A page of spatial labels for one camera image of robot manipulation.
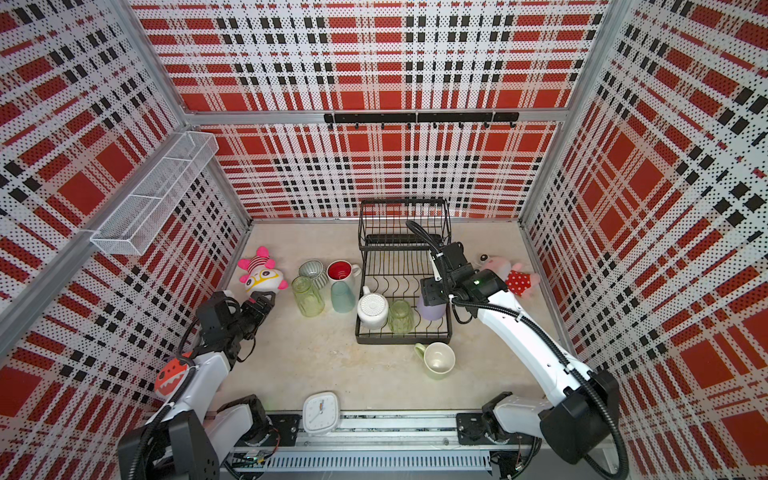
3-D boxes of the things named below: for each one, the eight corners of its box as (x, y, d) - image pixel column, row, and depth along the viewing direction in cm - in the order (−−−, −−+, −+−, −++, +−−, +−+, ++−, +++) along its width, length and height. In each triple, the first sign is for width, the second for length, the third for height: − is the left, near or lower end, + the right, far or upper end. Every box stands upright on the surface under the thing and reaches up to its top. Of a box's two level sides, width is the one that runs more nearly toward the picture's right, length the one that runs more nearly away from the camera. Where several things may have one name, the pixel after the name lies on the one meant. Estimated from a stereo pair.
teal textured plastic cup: (333, 312, 97) (328, 300, 91) (336, 294, 101) (331, 281, 95) (354, 312, 97) (350, 300, 91) (356, 294, 101) (353, 281, 95)
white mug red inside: (329, 291, 103) (325, 277, 96) (333, 273, 108) (328, 259, 101) (358, 290, 103) (355, 277, 96) (360, 272, 107) (357, 259, 101)
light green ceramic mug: (415, 382, 83) (416, 372, 75) (414, 355, 87) (415, 342, 80) (452, 382, 82) (457, 372, 75) (449, 355, 87) (453, 342, 80)
